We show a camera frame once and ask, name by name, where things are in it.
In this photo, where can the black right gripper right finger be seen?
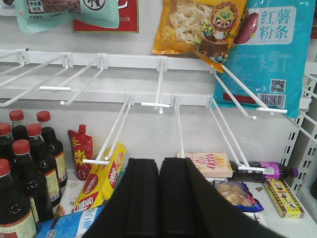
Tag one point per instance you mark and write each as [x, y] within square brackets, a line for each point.
[192, 208]

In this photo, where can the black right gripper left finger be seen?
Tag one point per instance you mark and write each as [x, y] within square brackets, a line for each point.
[133, 209]

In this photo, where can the teal goji berry pouch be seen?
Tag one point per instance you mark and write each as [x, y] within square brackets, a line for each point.
[35, 16]

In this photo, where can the yellow Nabati wafer box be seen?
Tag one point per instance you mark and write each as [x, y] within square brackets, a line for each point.
[101, 181]

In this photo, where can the Pocky biscuit box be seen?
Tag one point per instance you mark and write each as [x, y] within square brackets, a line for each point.
[211, 164]

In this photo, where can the blue snack bag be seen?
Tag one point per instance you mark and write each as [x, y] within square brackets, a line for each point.
[238, 194]

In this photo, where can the blue white bag on shelf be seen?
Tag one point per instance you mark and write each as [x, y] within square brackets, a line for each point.
[73, 225]

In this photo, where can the red sauce spout pouch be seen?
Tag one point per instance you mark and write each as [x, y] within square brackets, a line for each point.
[81, 149]

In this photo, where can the purple label dark bottle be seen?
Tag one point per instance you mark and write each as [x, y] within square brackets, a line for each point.
[272, 170]

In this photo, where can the yellow red small box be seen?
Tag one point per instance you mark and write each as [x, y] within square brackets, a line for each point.
[284, 199]

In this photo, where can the soy sauce bottle red cap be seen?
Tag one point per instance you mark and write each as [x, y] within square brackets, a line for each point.
[37, 179]
[16, 217]

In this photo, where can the blue sweet potato noodle bag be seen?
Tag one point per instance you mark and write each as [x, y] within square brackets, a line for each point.
[268, 56]

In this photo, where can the yellow white fungus packet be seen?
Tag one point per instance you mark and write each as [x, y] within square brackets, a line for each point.
[206, 28]

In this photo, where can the red spice packet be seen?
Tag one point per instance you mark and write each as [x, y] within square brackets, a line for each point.
[128, 20]

